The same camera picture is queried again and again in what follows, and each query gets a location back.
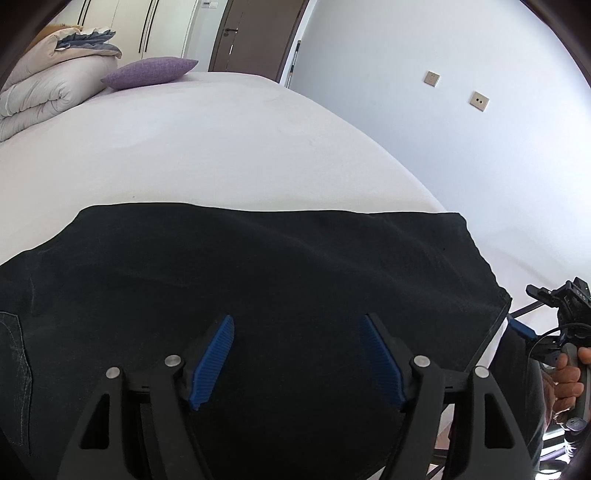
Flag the black denim pants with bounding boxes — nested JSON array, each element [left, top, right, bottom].
[[1, 203, 511, 479]]

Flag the person's right hand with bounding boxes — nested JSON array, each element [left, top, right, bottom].
[[542, 353, 585, 427]]

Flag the white bed mattress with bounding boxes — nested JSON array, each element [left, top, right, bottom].
[[0, 70, 509, 370]]

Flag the folded beige duvet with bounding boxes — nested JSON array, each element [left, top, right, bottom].
[[1, 27, 122, 141]]

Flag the purple pillow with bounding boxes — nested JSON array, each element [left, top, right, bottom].
[[101, 57, 198, 90]]

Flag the brown wooden door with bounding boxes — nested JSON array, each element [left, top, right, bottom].
[[208, 0, 308, 82]]

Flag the folded blue grey garment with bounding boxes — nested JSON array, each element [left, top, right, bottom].
[[55, 28, 122, 58]]

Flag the white wardrobe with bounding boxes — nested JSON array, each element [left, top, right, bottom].
[[53, 0, 200, 65]]

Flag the mustard yellow pillow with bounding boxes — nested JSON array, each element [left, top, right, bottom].
[[27, 23, 81, 50]]

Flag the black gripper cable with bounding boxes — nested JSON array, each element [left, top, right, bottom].
[[512, 301, 591, 365]]

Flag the beige wall socket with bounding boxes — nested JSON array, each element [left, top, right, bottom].
[[469, 91, 490, 112]]

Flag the beige wall switch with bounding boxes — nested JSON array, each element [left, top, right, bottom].
[[424, 71, 441, 87]]

